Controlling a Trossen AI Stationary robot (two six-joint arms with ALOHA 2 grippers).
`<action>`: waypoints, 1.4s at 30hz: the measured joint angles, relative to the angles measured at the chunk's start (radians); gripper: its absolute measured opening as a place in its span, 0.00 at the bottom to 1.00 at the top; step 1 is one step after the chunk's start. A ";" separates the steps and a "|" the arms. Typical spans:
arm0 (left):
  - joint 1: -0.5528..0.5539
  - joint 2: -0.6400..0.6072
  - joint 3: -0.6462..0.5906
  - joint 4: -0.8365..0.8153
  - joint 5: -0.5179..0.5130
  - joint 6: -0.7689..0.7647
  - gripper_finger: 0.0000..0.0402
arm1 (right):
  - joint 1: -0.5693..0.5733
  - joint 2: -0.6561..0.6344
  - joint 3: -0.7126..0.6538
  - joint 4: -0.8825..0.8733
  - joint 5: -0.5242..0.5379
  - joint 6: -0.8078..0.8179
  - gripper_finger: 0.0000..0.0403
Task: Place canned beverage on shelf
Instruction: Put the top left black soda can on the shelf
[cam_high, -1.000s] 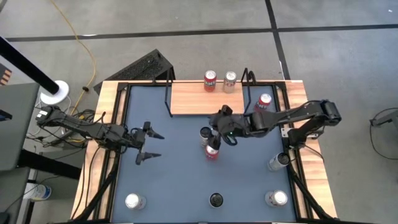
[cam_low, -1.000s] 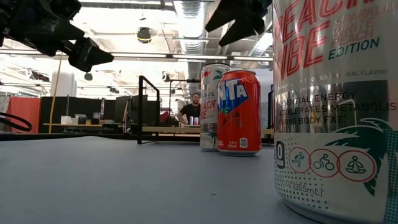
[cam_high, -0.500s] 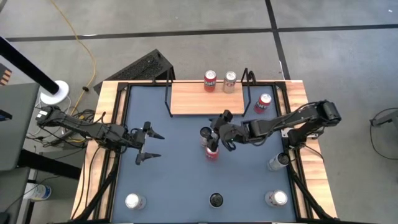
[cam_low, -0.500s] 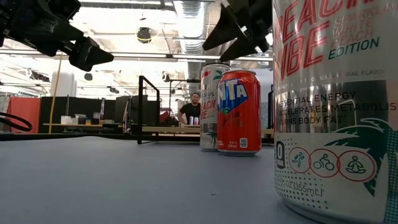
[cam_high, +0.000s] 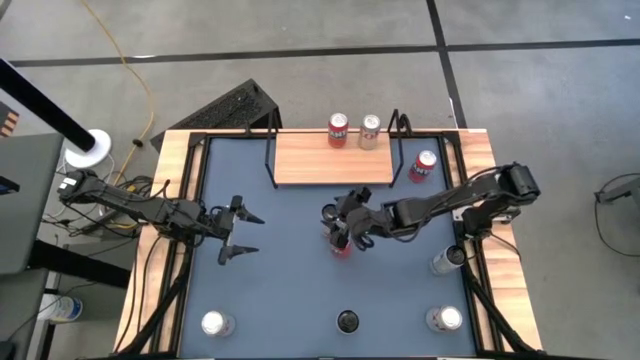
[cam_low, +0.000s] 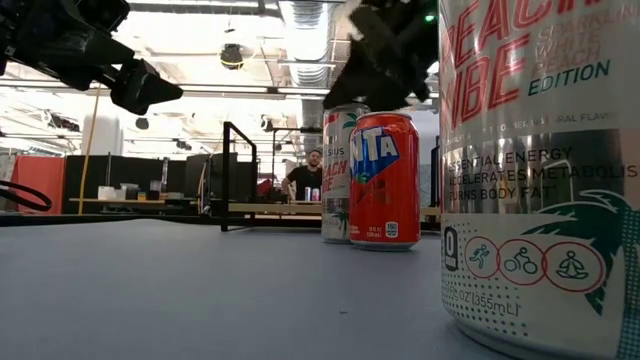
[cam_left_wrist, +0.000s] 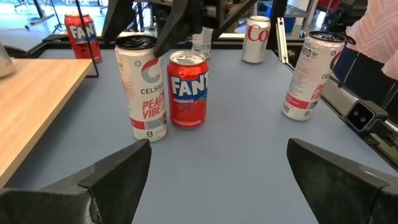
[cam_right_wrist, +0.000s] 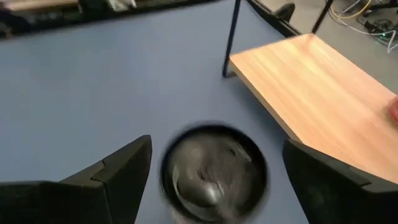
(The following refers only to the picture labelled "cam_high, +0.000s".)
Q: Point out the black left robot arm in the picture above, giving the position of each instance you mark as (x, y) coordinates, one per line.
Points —
(150, 210)

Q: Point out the red Fanta can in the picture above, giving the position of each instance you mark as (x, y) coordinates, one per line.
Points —
(338, 135)
(341, 252)
(421, 170)

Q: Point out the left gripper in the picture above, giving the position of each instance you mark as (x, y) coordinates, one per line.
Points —
(227, 227)

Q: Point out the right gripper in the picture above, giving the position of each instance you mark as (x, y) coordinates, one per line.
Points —
(367, 222)

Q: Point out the black rig strut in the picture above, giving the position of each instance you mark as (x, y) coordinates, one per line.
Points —
(495, 317)
(155, 317)

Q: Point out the grey stand foot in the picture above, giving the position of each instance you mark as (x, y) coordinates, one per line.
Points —
(622, 190)

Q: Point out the white Celsius can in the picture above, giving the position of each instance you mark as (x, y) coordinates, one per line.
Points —
(442, 262)
(327, 212)

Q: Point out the grey cabinet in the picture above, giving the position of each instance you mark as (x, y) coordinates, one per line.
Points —
(25, 210)

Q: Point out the blue-grey table mat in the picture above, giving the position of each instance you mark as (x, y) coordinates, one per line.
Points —
(300, 295)

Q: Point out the silver Diet Coke can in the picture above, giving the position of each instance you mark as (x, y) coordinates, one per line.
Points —
(369, 135)
(447, 317)
(215, 322)

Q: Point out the black desk beam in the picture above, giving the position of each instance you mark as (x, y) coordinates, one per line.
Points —
(80, 265)

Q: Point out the orange black striped label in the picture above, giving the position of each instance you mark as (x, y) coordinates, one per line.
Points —
(9, 122)

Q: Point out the wooden shelf with black frame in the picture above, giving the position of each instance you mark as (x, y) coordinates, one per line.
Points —
(310, 165)

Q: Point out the white bottle with blue label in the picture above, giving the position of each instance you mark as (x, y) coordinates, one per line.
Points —
(62, 309)

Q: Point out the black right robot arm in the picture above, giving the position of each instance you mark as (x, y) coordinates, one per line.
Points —
(450, 200)

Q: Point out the black can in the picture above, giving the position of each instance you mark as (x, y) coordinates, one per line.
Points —
(347, 321)

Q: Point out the black pole with white base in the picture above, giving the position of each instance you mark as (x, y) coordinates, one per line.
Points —
(45, 107)

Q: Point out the black perforated metal box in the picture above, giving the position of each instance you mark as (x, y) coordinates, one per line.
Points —
(225, 107)

